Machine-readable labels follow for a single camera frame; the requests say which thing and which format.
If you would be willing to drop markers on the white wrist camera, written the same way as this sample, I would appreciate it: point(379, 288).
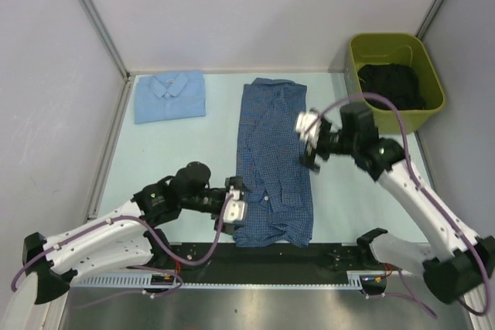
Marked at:
point(236, 207)
point(308, 133)

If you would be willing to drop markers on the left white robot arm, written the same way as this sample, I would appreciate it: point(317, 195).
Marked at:
point(129, 236)

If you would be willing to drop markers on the olive green plastic bin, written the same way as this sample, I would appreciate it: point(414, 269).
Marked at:
point(381, 48)

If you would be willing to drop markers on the light blue folded shirt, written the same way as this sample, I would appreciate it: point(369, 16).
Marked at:
point(170, 96)

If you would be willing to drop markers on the blue checkered long sleeve shirt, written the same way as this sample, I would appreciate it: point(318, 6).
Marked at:
point(279, 195)

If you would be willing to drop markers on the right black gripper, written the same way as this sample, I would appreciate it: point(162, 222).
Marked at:
point(326, 127)

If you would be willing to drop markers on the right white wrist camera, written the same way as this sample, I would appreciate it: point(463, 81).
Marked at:
point(308, 133)

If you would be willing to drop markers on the white slotted cable duct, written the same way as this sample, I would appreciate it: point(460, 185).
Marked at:
point(117, 280)

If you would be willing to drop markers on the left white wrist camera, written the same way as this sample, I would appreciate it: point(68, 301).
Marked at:
point(236, 207)

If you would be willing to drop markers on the black clothes in bin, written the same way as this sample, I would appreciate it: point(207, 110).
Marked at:
point(398, 83)

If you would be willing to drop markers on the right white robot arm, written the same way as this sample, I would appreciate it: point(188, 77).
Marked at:
point(456, 260)

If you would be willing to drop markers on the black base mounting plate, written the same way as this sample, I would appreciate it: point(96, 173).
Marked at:
point(279, 266)

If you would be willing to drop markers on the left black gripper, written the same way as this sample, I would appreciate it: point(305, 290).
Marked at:
point(237, 183)

